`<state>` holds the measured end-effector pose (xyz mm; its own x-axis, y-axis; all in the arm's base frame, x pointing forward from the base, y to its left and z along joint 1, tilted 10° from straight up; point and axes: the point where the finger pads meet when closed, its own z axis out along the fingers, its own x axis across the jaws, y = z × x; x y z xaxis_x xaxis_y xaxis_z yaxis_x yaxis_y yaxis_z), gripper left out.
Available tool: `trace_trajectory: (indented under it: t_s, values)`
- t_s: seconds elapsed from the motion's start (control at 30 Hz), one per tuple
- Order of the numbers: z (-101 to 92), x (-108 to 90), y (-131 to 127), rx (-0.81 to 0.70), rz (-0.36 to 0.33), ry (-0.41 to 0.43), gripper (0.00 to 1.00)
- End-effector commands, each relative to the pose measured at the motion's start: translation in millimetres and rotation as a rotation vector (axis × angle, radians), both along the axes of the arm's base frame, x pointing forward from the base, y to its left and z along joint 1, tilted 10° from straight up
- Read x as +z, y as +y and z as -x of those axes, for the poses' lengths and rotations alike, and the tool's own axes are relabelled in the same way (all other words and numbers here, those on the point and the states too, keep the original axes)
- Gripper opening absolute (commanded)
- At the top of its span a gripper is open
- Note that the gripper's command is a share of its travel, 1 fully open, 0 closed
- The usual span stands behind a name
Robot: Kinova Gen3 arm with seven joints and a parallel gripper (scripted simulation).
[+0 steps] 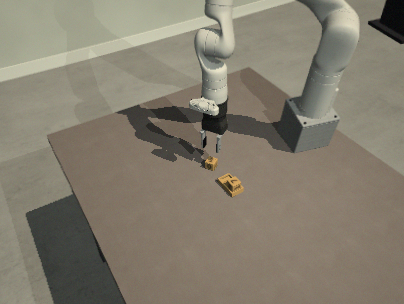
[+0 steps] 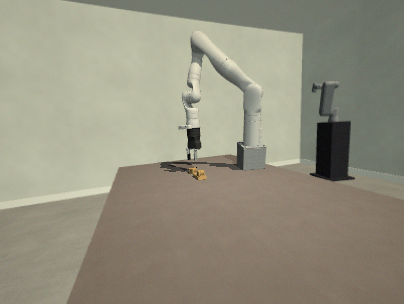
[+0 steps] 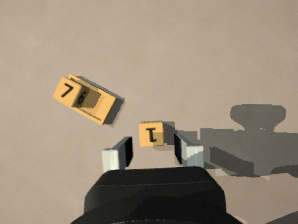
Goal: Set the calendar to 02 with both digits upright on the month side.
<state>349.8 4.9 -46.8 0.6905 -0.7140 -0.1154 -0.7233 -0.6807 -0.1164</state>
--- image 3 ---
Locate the orange open tray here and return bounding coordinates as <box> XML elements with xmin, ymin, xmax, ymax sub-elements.
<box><xmin>68</xmin><ymin>74</ymin><xmax>118</xmax><ymax>125</ymax></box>

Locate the orange number cube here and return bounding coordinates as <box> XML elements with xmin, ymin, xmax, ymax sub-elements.
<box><xmin>139</xmin><ymin>121</ymin><xmax>164</xmax><ymax>147</ymax></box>
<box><xmin>53</xmin><ymin>76</ymin><xmax>90</xmax><ymax>108</ymax></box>

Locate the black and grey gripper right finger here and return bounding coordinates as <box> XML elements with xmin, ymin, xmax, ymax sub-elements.
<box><xmin>174</xmin><ymin>134</ymin><xmax>204</xmax><ymax>168</ymax></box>

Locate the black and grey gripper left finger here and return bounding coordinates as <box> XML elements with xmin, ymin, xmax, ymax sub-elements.
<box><xmin>102</xmin><ymin>136</ymin><xmax>133</xmax><ymax>173</ymax></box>

